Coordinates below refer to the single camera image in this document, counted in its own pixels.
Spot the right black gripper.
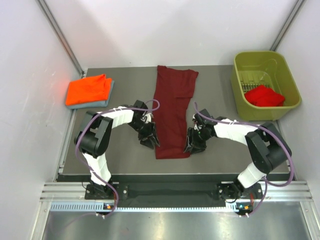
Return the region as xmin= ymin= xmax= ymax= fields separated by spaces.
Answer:
xmin=184 ymin=127 xmax=213 ymax=155

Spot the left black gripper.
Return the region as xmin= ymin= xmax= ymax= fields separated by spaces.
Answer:
xmin=128 ymin=119 xmax=160 ymax=149

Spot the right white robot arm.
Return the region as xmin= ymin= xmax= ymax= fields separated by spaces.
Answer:
xmin=184 ymin=109 xmax=292 ymax=203

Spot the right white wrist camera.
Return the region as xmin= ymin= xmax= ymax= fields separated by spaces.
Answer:
xmin=192 ymin=113 xmax=203 ymax=131

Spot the olive green plastic basket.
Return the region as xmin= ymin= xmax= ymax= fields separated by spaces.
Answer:
xmin=230 ymin=51 xmax=302 ymax=122

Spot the slotted grey cable duct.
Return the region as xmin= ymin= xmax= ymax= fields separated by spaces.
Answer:
xmin=49 ymin=201 xmax=253 ymax=213

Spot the folded orange t-shirt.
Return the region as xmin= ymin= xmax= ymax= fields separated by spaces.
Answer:
xmin=65 ymin=74 xmax=114 ymax=108

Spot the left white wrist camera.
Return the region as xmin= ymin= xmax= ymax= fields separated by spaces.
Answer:
xmin=141 ymin=112 xmax=154 ymax=124

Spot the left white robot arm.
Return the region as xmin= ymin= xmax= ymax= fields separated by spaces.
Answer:
xmin=74 ymin=99 xmax=160 ymax=200

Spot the bright red t-shirt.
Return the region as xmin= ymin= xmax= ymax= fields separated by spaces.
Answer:
xmin=244 ymin=85 xmax=285 ymax=107

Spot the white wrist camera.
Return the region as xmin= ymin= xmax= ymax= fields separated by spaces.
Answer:
xmin=192 ymin=113 xmax=203 ymax=131
xmin=141 ymin=112 xmax=154 ymax=124

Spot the dark red t-shirt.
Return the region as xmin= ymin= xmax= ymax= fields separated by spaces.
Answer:
xmin=153 ymin=65 xmax=199 ymax=160

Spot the aluminium frame rail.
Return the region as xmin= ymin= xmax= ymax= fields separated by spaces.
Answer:
xmin=40 ymin=181 xmax=312 ymax=202

